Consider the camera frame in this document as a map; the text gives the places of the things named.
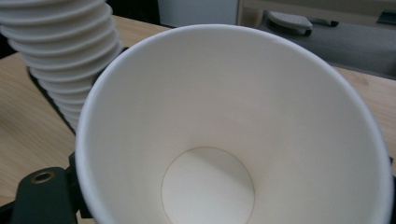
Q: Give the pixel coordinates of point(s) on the white paper drinking cup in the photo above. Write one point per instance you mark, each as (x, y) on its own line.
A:
(218, 109)

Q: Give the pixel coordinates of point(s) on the white cabinet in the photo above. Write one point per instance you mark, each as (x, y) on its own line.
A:
(196, 12)

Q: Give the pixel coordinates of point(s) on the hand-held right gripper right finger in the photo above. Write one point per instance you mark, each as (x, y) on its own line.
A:
(394, 202)

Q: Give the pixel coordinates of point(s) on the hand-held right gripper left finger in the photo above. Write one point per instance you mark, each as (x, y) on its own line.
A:
(43, 202)

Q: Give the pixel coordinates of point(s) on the stack of white cups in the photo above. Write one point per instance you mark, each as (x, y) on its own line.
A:
(59, 40)

